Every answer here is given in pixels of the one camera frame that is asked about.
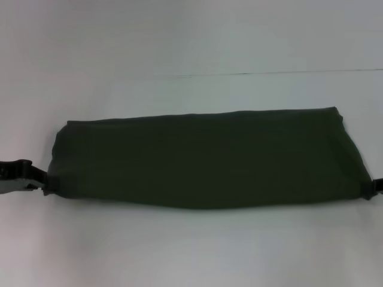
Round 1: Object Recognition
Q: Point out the dark green t-shirt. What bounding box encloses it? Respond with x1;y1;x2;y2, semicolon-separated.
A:
41;106;370;212

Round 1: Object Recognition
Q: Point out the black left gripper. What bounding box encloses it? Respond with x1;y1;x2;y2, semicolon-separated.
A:
0;159;48;196

